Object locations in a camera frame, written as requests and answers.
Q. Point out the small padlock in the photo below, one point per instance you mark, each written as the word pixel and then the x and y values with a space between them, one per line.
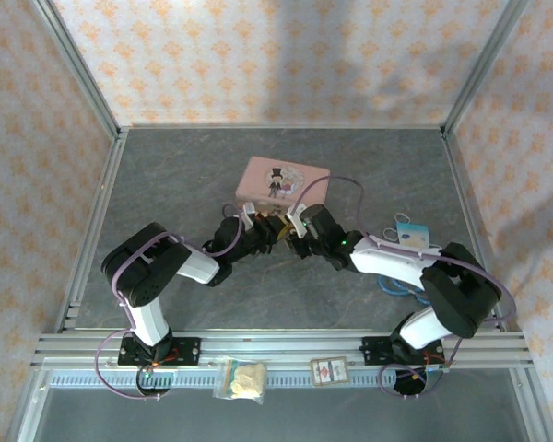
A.
pixel 278 212

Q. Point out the pink tin box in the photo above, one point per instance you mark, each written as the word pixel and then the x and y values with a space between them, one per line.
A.
pixel 276 179

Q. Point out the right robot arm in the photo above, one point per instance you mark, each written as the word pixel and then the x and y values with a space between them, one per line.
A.
pixel 456 294

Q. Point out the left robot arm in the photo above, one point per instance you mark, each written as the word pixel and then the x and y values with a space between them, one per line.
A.
pixel 143 276

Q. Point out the blue face mask packet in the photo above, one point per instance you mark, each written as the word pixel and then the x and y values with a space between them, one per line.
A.
pixel 412 235

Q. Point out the wide aluminium mounting beam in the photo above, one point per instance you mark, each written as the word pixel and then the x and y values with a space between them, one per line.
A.
pixel 281 345

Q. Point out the small card packet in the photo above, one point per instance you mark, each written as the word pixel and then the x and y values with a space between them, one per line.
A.
pixel 329 370

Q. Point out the clear plastic bag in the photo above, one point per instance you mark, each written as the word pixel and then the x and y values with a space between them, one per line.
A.
pixel 244 380

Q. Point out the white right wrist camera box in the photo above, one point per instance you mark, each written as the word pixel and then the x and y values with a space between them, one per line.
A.
pixel 298 221

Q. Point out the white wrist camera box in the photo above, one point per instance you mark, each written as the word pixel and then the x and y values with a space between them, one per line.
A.
pixel 250 214
pixel 298 221

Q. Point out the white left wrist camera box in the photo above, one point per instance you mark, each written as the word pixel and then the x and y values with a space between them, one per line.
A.
pixel 250 214

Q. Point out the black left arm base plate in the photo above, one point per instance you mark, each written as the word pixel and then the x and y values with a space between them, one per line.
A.
pixel 189 350

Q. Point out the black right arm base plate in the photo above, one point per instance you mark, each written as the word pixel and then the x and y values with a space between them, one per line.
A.
pixel 373 350

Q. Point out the aluminium floor rail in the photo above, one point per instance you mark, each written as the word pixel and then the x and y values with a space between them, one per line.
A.
pixel 94 230
pixel 477 207

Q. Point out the aluminium frame corner post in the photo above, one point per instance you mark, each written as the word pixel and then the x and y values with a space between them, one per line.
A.
pixel 484 64
pixel 76 71

